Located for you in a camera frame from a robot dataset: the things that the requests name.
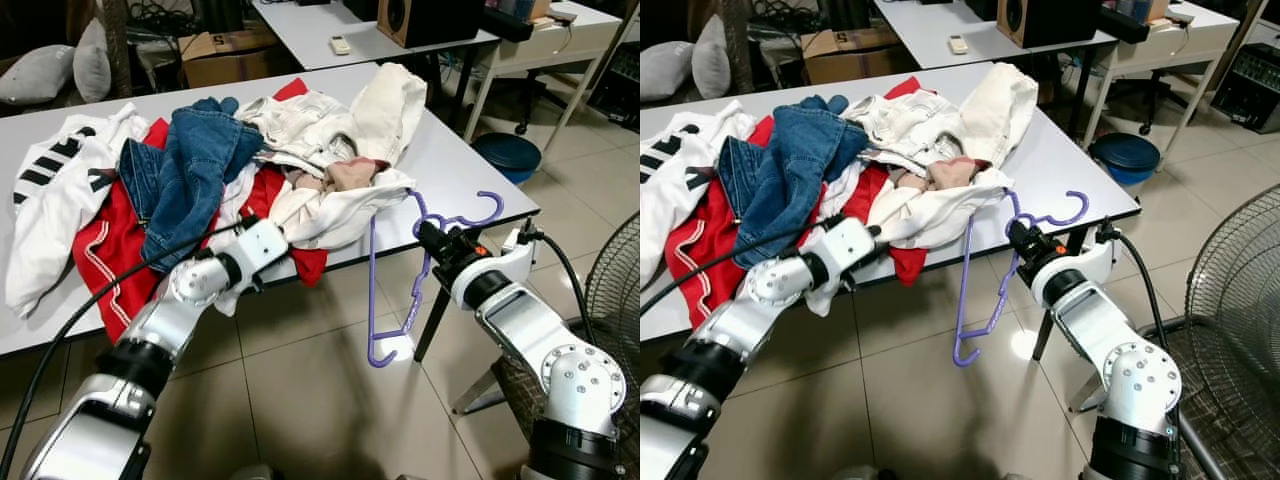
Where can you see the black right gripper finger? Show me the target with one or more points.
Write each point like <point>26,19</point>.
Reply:
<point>1028,233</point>
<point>1022,246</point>
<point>438,233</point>
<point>432,246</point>

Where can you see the purple plastic hanger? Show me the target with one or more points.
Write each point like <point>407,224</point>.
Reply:
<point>371,290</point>
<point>962,295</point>

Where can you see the white sweatshirt pink cuffs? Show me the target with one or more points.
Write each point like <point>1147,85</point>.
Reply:
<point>940,215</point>
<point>340,215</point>

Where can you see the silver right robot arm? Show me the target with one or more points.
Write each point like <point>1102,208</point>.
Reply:
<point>570,380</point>
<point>1140,385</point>

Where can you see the white table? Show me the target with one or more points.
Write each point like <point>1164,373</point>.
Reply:
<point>460,185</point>
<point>1080,170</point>

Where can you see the cream fleece jacket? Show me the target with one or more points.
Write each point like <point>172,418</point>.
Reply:
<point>1000,105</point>
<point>390,110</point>

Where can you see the white denim jacket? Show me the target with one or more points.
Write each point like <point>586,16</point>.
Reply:
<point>905,125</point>
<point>300,125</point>

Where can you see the black office chair base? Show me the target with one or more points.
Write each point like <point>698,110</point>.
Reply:
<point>1155,100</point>
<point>540,100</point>

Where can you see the white sweatshirt black print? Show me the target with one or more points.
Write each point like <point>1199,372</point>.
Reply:
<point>50,230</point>
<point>660,225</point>

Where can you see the white remote control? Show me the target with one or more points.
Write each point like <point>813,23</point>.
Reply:
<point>341,45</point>
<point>959,44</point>

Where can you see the wooden black-front speaker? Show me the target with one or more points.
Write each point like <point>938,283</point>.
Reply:
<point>430,20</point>
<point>1045,20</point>

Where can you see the black box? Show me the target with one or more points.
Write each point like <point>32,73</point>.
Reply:
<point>508,25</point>
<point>1125,25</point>

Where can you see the white rectangular desk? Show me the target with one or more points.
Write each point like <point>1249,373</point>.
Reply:
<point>300,30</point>
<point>920,30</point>

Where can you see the cream desk white legs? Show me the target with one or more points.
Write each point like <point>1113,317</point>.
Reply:
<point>1190,30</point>
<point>570,35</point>

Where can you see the red jacket white stripes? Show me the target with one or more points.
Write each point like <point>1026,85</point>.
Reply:
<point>110,260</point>
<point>700,260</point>

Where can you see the blue jeans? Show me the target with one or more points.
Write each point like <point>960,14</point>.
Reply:
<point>190,170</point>
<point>790,165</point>

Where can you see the brown cardboard box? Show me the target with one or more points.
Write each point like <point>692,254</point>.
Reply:
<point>230,60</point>
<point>850,55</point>

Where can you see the grey pillow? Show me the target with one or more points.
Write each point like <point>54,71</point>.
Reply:
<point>35,75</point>
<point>712,58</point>
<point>665,70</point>
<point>92,60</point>

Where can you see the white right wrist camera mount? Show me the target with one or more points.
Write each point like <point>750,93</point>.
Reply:
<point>1085,265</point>
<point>505,262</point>

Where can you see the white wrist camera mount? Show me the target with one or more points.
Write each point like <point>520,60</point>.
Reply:
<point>260,245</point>
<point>850,243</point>
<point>505,262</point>
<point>1085,265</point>

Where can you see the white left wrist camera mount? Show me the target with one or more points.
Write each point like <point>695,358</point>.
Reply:
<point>260,245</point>
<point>850,243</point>

